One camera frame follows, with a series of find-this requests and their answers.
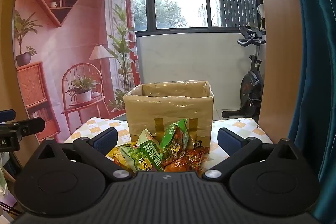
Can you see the printed room backdrop cloth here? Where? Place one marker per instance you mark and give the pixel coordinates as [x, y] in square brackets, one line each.
[78, 29]

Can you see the checkered floral tablecloth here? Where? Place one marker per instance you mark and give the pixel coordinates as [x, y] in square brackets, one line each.
[236, 124]

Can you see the orange snack packet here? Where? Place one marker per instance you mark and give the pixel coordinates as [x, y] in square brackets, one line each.
[183, 161]

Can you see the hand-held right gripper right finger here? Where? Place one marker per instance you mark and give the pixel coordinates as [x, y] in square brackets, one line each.
[229, 142]

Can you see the wooden cabinet panel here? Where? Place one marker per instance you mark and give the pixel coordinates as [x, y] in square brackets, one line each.
[278, 29]

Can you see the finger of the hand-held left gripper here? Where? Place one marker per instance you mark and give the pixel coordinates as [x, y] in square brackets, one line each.
[8, 114]
[29, 126]

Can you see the taped cardboard box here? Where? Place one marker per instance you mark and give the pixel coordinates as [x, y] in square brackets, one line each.
[168, 108]

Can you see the white wrapped object on pole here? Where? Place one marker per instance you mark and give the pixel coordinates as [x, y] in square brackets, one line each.
[260, 9]

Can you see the black exercise bike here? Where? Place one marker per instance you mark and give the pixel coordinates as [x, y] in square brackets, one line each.
[250, 87]

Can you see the green snack packet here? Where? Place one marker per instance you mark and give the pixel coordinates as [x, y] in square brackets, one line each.
[176, 134]
[141, 153]

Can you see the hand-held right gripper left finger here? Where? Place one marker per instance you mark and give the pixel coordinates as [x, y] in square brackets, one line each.
[106, 138]

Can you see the yellow snack packet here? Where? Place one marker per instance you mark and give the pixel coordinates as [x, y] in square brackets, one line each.
[115, 157]

